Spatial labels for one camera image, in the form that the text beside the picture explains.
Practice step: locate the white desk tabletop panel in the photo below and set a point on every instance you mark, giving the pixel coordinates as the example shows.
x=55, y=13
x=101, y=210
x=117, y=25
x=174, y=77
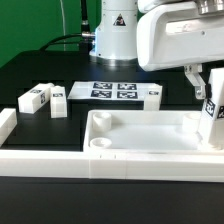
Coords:
x=146, y=132

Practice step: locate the white marker sheet with tags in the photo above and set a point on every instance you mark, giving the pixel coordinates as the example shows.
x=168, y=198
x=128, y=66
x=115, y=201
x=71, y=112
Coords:
x=112, y=90

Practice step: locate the white U-shaped obstacle fence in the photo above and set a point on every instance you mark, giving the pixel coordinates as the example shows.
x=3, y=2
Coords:
x=111, y=165

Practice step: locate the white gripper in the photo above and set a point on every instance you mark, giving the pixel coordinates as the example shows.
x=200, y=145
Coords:
x=173, y=34

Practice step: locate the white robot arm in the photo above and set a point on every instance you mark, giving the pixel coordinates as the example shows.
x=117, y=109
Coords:
x=115, y=36

